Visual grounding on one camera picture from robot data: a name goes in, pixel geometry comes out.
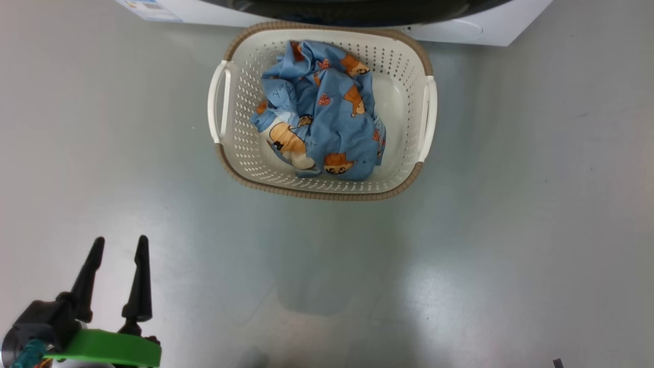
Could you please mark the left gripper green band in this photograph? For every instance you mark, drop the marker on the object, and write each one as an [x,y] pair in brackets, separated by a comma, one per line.
[102,350]

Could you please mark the blue cartoon print garment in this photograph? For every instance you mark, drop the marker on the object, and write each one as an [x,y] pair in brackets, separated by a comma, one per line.
[332,117]

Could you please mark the black round washing machine door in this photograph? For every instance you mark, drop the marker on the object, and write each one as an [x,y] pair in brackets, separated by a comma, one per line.
[357,13]

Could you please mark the cream perforated laundry basket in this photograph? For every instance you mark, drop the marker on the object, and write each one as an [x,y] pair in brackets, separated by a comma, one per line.
[245,153]

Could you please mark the white front-load washing machine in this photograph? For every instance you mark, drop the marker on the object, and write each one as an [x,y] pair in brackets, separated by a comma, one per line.
[485,30]

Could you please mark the blue energy label sticker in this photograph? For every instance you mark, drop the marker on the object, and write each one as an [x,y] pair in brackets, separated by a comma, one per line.
[148,7]

